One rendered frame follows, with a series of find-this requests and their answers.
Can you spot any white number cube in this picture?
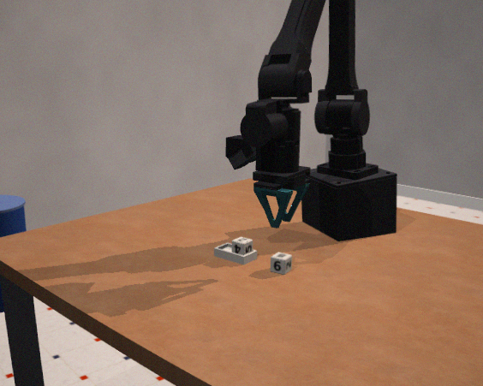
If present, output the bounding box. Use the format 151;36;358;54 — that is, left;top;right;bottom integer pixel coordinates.
271;252;292;275
232;237;253;256

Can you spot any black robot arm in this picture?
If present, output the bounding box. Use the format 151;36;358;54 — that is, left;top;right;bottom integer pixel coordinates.
226;0;379;180

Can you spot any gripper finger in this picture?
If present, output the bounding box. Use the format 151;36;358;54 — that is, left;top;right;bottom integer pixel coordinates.
276;183;309;222
253;187;293;229

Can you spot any white rectangular tray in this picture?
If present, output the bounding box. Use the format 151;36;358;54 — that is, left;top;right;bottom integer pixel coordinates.
214;242;257;264

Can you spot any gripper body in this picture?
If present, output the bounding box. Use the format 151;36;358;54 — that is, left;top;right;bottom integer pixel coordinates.
253;140;310;190

